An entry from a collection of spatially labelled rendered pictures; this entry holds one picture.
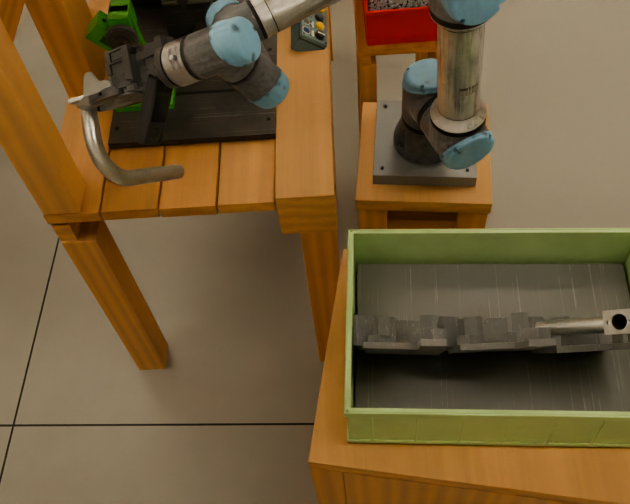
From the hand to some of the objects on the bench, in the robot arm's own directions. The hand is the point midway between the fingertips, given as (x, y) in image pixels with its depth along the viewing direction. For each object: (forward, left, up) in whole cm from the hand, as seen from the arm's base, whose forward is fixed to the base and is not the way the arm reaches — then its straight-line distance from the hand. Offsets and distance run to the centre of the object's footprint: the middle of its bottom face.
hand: (90, 109), depth 139 cm
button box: (-17, -74, -47) cm, 90 cm away
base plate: (+16, -84, -46) cm, 97 cm away
